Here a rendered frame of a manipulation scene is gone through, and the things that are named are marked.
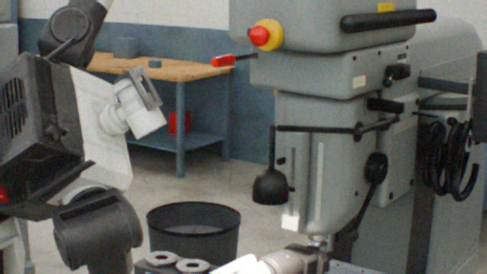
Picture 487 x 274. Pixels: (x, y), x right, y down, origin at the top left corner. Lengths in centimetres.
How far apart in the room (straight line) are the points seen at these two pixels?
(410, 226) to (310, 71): 69
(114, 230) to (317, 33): 52
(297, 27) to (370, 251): 90
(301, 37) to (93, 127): 43
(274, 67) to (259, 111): 535
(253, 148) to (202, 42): 111
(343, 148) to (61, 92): 58
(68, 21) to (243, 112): 553
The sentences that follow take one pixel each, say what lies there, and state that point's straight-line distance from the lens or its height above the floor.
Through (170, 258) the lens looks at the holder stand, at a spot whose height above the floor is 110.
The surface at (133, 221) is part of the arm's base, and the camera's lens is 139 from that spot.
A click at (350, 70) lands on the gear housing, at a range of 149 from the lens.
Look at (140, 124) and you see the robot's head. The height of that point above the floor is 159.
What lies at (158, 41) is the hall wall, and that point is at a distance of 755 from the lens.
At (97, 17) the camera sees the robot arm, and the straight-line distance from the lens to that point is 162.
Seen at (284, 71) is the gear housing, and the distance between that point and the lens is 156.
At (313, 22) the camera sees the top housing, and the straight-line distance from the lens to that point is 141.
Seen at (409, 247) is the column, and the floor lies 115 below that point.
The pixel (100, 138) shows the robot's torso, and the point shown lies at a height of 156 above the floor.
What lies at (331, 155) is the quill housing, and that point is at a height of 150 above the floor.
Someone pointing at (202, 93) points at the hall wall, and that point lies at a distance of 727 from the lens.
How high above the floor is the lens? 191
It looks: 15 degrees down
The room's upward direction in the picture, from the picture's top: straight up
